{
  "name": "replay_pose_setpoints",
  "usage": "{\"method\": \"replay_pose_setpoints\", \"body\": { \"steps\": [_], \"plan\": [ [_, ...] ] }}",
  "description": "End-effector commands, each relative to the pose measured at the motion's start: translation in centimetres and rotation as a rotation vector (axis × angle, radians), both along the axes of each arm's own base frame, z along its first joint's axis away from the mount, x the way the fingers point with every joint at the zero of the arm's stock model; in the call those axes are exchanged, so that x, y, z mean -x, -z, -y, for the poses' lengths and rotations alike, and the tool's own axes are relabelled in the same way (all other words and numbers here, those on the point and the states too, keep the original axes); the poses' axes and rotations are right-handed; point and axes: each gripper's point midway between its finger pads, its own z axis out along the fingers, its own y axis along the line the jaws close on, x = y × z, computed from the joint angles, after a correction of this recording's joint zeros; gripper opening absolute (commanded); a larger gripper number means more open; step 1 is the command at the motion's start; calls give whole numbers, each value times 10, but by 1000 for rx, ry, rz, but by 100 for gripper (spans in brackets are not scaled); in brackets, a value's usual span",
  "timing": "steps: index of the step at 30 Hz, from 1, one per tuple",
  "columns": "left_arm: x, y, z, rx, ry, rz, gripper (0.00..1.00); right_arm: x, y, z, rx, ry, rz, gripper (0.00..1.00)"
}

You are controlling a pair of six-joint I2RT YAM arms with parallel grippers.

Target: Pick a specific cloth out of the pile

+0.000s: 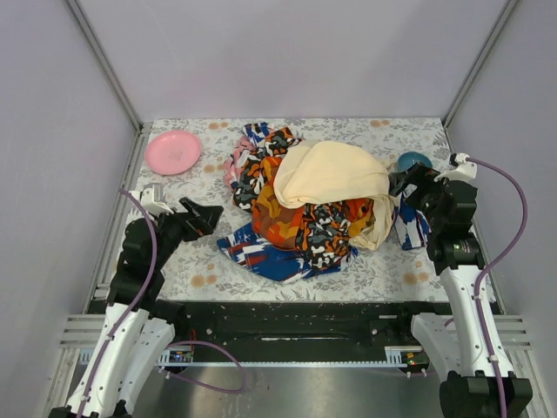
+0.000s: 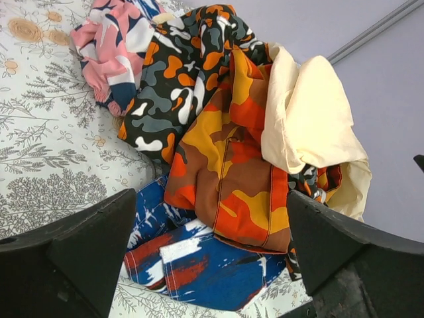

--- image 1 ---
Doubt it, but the blue white red patterned cloth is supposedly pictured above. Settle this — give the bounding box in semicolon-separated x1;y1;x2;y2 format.
216;123;432;285

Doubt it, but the orange brown camouflage cloth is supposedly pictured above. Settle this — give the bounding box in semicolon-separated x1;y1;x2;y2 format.
252;157;375;258

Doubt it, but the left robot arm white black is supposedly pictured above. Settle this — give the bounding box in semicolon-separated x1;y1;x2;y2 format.
49;190;224;417

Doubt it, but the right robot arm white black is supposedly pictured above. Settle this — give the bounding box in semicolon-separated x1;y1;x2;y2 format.
389;159;534;417

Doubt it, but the pink navy patterned cloth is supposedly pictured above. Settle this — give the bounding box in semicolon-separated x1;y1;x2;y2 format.
224;135;255;191

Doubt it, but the cream cloth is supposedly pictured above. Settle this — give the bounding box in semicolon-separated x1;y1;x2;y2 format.
273;140;396;251

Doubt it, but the black orange grey patterned cloth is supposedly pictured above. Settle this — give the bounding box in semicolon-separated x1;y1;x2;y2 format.
225;122;372;273

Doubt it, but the blue ceramic bowl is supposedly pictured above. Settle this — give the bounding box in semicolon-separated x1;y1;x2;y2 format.
396;152;433;172

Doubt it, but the floral table mat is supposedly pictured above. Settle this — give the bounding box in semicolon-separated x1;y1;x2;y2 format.
131;118;450;303

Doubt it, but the pink plastic plate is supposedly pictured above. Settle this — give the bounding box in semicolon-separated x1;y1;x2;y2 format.
144;131;202;176

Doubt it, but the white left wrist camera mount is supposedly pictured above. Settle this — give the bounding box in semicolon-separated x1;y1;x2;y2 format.
138;183;172;217

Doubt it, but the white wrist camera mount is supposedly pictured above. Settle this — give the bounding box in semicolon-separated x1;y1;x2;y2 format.
434;153;478;183
138;183;172;217

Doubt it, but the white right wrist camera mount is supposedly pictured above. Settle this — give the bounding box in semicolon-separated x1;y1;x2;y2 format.
434;153;478;183

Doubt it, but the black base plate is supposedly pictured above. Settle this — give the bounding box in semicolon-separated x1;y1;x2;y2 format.
151;301;451;365

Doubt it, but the right aluminium frame post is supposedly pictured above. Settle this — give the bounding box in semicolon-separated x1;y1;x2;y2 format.
442;0;521;129

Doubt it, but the aluminium frame post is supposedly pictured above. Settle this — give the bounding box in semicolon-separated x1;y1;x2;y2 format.
64;0;143;133
442;0;521;129

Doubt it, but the left aluminium frame post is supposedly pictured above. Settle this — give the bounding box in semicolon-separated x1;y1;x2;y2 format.
64;0;143;133

